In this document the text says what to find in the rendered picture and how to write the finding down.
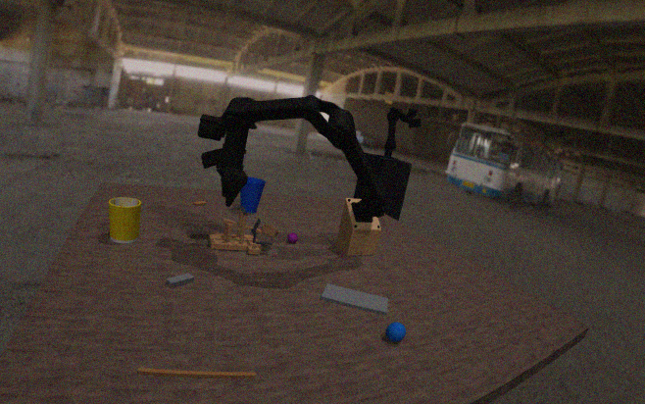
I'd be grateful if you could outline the blue plastic cup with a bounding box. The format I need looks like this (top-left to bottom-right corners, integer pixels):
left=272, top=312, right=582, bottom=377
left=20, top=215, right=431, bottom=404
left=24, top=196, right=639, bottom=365
left=240, top=177, right=266, bottom=214

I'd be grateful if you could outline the blue ball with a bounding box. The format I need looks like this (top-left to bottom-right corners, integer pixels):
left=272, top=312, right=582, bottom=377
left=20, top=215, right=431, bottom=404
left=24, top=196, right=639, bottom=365
left=385, top=322, right=406, bottom=342

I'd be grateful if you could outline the yellow cup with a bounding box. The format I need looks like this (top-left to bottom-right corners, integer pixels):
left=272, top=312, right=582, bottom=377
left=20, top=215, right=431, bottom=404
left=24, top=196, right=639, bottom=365
left=109, top=197, right=141, bottom=243

